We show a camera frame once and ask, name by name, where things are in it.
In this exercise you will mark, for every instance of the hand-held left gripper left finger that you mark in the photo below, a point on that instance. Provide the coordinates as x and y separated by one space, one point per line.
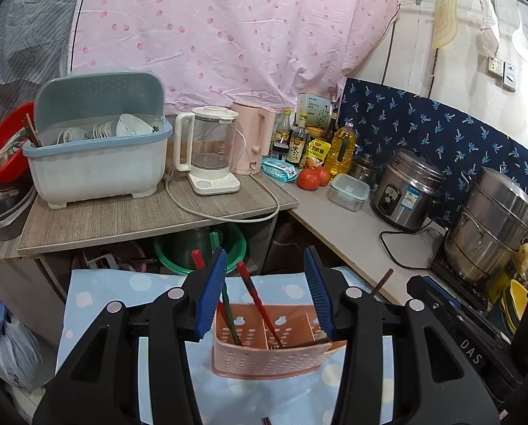
210 292

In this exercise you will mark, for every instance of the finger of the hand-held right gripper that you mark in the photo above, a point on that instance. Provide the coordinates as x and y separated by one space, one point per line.
436 292

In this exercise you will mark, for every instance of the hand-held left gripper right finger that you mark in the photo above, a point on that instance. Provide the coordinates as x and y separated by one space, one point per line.
319 296

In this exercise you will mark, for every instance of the green chopstick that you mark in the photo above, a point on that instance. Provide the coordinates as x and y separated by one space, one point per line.
230 318

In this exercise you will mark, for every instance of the red chopstick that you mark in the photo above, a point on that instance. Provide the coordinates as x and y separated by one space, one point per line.
198 260
257 301

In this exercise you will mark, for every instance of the pink perforated utensil holder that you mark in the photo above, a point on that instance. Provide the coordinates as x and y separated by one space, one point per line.
281 354

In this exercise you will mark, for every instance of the black induction cooker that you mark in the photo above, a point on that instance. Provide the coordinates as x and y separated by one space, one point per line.
458 285

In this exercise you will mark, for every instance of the green plastic basin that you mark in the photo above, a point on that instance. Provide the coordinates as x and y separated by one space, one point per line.
237 243

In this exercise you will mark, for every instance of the yellow bowls stack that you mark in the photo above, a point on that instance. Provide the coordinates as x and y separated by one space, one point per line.
514 305

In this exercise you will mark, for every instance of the steel steamer pot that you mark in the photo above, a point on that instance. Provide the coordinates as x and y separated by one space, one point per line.
489 230

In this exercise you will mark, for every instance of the yellow sponge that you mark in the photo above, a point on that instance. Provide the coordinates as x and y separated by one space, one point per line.
524 257

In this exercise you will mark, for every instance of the blue planet print tablecloth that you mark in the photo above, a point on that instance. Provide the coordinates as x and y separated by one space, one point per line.
113 287

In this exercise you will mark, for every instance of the steel rice cooker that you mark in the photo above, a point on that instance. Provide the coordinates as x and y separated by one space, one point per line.
407 190

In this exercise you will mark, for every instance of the clear glass food container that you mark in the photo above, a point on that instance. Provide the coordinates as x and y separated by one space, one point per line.
348 191

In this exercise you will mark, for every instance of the red tomato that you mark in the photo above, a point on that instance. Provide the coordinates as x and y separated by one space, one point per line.
325 175
307 179

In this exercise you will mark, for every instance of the grey wood-grain counter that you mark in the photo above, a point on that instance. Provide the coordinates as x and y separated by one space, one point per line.
113 222

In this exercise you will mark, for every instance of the blue wet wipes pack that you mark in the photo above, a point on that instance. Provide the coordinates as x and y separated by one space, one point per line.
279 170

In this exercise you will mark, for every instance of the small steel pot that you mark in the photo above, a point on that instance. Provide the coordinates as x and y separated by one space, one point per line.
364 169

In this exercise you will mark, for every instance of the white glass electric kettle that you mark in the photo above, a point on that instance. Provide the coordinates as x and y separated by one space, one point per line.
210 150

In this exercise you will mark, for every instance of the yellow seasoning packet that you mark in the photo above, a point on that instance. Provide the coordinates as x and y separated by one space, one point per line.
316 152

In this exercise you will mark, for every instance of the yellow cooking oil bottle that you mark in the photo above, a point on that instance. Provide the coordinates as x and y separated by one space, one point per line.
341 150

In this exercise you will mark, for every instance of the dark labelled sauce bottle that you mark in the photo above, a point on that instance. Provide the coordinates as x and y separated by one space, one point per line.
296 146

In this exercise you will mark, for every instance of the pink electric kettle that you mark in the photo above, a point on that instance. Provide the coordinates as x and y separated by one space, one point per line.
250 137

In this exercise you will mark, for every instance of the navy printed cloth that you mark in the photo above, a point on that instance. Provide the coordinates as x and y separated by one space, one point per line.
423 128

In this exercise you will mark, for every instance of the grey-blue dish drainer box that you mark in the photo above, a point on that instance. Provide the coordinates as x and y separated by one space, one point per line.
100 168

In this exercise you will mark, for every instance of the white ceramic bowl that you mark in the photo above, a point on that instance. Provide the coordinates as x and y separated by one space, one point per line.
133 126

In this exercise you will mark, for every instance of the white and green carton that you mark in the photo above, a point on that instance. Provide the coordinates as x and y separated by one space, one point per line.
314 108

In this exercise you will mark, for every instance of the black pan with lid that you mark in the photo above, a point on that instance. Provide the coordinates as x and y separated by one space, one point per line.
5 217

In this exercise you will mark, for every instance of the red plastic basin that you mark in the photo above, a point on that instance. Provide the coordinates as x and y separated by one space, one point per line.
11 141

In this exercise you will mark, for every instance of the pink dotted curtain cloth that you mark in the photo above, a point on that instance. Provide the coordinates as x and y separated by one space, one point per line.
228 31

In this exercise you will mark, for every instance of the white hanging plastic bag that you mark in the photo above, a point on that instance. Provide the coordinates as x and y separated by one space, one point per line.
487 26

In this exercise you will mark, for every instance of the yellow hanging cutting board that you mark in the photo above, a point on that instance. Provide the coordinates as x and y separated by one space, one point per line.
445 17

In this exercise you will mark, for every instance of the grey striped cloth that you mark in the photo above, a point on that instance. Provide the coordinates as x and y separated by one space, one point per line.
20 44

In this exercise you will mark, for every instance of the white wall switch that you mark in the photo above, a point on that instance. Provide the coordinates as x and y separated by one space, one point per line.
510 76

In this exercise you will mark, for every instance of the white wall socket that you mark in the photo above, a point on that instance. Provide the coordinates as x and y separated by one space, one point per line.
495 66

